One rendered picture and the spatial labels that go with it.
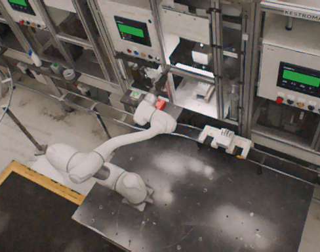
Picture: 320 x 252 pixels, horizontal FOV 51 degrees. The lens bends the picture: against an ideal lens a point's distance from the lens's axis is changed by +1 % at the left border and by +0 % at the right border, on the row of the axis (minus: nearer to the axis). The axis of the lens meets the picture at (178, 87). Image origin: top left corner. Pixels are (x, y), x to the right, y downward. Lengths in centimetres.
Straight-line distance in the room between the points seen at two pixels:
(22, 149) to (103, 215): 176
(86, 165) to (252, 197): 123
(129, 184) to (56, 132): 188
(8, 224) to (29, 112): 134
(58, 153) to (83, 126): 201
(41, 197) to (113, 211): 123
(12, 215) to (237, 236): 222
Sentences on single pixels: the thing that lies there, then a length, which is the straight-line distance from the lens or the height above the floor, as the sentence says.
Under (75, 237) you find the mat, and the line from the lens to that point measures 343.
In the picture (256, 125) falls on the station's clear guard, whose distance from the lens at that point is 252.
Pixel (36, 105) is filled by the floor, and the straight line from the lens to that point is 446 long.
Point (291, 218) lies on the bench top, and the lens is 254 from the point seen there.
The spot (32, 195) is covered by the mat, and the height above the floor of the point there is 1.
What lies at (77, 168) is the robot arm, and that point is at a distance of 191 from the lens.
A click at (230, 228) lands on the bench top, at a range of 248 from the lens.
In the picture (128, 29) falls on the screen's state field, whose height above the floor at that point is 165.
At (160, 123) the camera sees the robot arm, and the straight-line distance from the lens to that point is 212.
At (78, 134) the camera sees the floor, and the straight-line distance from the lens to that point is 395.
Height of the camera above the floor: 305
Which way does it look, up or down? 49 degrees down
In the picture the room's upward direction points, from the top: 10 degrees counter-clockwise
